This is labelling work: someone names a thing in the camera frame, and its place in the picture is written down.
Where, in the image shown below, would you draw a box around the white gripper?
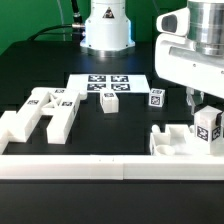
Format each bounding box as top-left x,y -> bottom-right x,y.
155,7 -> 224,127

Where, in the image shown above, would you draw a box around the white chair seat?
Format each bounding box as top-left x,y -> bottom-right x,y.
150,124 -> 211,156

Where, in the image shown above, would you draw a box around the white tagged cube near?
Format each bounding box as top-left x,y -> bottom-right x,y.
149,88 -> 165,107

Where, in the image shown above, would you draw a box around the white U-shaped fence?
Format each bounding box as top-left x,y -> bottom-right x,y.
0,151 -> 224,180

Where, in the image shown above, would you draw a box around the white marker base plate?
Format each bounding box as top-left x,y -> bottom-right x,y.
67,74 -> 150,93

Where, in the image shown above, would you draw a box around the white chair back frame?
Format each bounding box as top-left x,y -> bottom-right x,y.
0,87 -> 87,151

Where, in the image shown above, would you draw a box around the black cable with connector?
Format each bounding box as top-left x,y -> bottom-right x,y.
27,0 -> 86,42

